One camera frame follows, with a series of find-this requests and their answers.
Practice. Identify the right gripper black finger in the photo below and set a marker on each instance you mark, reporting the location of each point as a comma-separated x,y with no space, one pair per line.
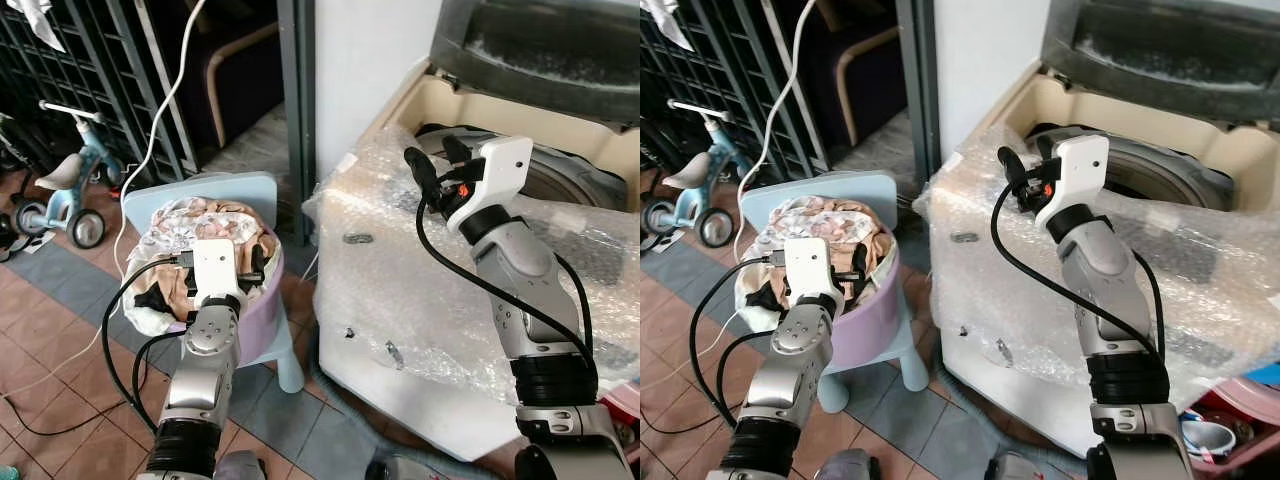
1010,165
419,168
456,150
1045,148

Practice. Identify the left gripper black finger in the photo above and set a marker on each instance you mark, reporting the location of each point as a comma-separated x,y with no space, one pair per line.
857,258
259,258

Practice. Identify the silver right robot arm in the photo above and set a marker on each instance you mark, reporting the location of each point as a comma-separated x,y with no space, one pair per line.
1105,275
525,280

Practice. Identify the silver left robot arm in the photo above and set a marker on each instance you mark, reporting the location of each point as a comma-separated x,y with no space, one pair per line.
790,355
205,350

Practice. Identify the pile of beige white clothes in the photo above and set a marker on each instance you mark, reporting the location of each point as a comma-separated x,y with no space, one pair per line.
215,220
830,220

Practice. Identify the grey washing machine lid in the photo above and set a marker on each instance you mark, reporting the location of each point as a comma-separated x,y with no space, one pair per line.
1160,50
540,60

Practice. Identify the white top-loading washing machine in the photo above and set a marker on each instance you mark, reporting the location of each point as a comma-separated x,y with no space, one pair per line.
400,400
1000,395

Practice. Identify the purple plastic basin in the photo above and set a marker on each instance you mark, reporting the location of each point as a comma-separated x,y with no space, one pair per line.
262,320
865,325

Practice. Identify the light blue plastic chair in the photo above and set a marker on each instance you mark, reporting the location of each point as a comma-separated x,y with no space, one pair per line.
895,200
275,195

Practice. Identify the black garment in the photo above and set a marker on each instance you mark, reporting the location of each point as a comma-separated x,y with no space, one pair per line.
765,293
155,298

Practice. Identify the clear bubble wrap sheet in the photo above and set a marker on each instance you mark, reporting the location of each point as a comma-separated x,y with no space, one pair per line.
970,260
400,270

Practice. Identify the blue child tricycle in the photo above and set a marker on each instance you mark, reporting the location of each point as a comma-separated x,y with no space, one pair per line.
70,195
690,190

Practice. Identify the dark chair with wooden armrest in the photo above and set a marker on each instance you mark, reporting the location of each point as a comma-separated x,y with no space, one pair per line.
860,60
240,60

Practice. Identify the grey left robot foot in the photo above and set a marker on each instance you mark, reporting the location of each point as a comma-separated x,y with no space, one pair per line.
848,466
240,466

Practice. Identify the grey robot foot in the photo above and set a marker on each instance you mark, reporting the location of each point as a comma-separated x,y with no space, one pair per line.
395,468
1015,467
848,466
240,466

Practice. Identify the grey right robot foot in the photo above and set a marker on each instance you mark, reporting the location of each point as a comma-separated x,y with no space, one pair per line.
1015,467
395,468

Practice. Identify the black metal grid gate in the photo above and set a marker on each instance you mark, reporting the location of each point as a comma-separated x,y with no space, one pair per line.
90,70
720,60

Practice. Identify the white hanging cloth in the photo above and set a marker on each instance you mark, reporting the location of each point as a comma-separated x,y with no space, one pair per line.
40,22
668,20

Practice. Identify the pink plastic basin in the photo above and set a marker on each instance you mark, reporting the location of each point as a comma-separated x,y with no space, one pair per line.
1250,400
625,410

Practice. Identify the white bowl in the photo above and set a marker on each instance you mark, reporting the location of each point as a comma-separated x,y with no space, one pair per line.
1208,437

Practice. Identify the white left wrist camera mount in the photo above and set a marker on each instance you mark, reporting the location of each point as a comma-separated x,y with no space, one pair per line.
215,268
806,265

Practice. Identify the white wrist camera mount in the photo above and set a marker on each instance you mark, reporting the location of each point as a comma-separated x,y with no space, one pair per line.
806,265
1075,165
500,170
215,268

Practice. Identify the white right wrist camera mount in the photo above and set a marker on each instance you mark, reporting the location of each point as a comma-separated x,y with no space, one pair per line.
500,170
1075,165

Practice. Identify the grey door frame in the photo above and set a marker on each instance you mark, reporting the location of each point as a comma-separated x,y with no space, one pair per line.
918,90
297,110

